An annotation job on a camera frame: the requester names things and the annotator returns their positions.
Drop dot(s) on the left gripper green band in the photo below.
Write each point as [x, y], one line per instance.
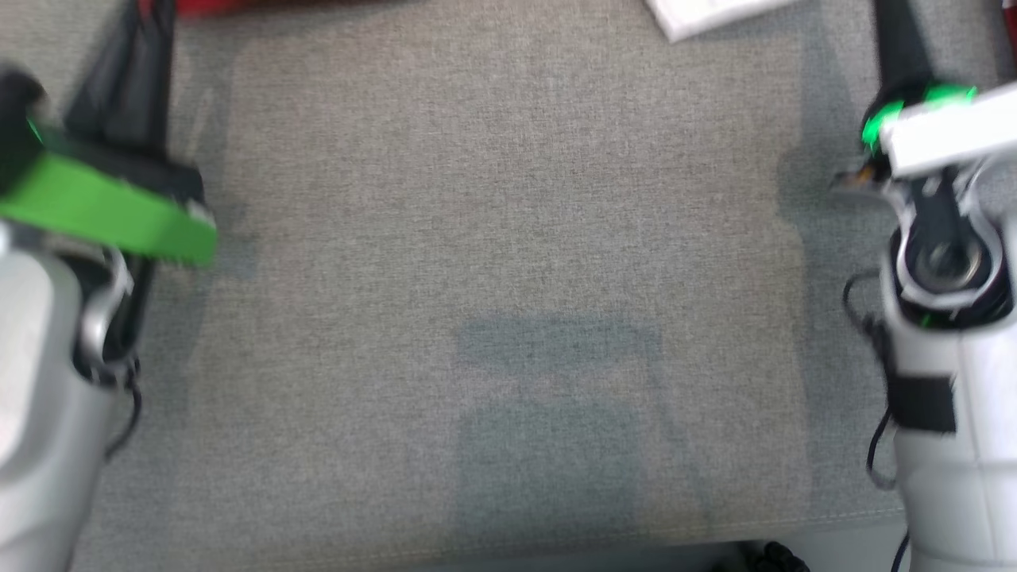
[95, 202]

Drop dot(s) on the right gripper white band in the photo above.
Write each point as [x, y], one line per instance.
[953, 127]

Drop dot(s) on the red jersey white trim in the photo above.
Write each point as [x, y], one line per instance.
[278, 5]

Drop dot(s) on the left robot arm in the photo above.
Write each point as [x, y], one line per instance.
[40, 381]

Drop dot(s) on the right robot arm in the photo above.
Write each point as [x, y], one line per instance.
[969, 445]

